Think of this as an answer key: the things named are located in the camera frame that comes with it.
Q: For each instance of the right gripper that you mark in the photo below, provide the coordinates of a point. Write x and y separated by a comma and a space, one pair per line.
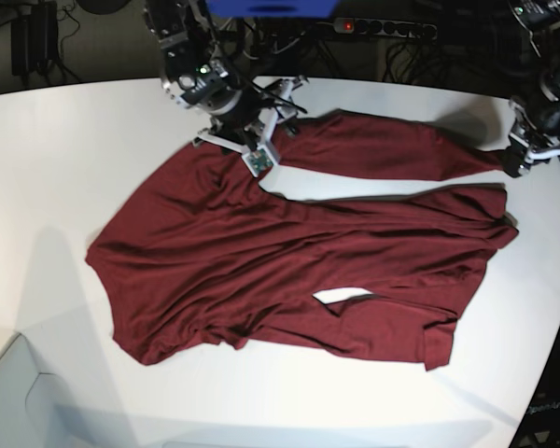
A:
242, 120

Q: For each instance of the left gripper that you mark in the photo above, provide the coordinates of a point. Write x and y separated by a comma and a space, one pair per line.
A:
528, 148

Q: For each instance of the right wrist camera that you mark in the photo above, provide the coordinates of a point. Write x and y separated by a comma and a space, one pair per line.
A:
260, 160

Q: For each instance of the black power strip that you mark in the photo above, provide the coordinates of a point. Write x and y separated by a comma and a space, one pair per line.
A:
386, 28

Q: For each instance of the blue box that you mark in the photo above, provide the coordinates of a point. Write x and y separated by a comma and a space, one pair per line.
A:
272, 8

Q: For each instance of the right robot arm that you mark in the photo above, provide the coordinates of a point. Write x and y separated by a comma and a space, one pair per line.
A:
198, 72

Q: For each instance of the dark red t-shirt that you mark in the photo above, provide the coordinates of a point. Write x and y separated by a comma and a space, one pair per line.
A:
200, 253

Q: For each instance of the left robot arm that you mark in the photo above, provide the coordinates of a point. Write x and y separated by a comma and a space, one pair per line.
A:
541, 108

